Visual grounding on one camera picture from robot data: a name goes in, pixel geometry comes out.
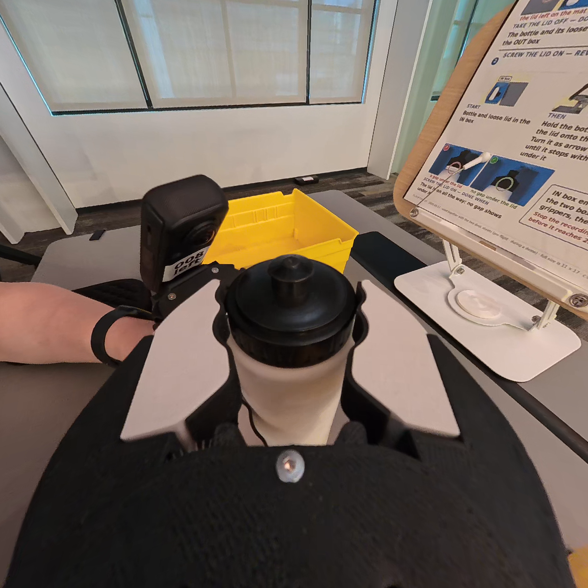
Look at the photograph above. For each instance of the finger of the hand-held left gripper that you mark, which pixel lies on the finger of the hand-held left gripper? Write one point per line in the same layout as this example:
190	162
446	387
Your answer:
248	434

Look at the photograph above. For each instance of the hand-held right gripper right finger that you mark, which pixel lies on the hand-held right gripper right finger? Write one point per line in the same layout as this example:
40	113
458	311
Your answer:
399	367

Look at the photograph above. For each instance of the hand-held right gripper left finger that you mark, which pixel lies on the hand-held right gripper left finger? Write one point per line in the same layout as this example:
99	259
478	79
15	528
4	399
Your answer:
179	367

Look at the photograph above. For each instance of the white plastic bottle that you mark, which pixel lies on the white plastic bottle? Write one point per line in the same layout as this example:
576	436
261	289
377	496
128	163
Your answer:
294	395

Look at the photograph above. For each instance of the black bottle lid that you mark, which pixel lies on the black bottle lid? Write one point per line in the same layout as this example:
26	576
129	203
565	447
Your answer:
294	317

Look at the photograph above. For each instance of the person's left forearm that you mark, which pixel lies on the person's left forearm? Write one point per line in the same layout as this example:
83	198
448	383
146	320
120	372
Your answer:
46	321

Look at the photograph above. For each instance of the small black flat object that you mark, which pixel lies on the small black flat object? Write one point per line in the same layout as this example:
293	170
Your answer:
98	234

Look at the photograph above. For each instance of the black mesh wrist pad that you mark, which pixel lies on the black mesh wrist pad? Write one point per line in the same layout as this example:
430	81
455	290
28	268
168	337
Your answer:
115	294

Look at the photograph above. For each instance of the small black floor box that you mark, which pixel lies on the small black floor box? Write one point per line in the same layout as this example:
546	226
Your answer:
307	179

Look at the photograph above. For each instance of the large window with blinds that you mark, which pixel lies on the large window with blinds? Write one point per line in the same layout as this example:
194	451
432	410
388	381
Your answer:
229	46

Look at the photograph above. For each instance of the printed instruction sheet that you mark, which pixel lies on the printed instruction sheet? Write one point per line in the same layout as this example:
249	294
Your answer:
505	151

